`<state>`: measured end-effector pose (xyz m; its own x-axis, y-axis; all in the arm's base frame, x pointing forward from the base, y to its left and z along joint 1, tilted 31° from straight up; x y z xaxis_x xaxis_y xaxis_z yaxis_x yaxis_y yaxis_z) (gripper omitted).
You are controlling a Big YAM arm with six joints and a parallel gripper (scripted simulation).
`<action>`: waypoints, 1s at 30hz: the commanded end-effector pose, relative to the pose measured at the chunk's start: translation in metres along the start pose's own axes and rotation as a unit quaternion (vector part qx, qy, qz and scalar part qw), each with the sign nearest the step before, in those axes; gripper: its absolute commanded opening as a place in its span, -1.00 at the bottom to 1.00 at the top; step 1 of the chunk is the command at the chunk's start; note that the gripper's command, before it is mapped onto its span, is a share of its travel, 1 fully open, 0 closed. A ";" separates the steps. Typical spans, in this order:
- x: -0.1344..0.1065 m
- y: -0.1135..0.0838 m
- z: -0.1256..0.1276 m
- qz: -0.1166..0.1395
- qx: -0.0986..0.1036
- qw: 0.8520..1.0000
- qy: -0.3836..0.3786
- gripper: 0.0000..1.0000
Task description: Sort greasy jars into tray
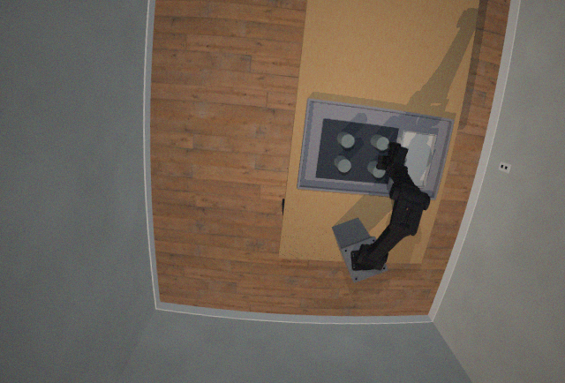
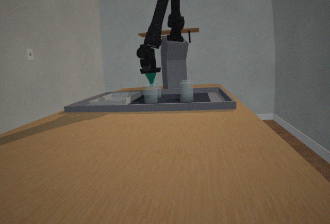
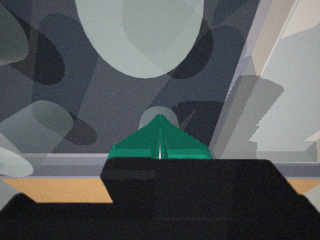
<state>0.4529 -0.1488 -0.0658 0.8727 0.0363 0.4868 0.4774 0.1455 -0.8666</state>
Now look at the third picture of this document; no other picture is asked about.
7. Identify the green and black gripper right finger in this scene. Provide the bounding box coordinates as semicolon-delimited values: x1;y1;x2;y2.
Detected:
160;114;213;159

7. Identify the clear glass jar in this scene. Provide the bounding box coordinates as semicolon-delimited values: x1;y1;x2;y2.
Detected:
75;0;204;78
138;106;179;159
0;3;29;66
0;100;74;177

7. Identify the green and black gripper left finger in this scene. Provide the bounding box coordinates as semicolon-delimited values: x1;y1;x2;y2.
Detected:
107;114;160;159

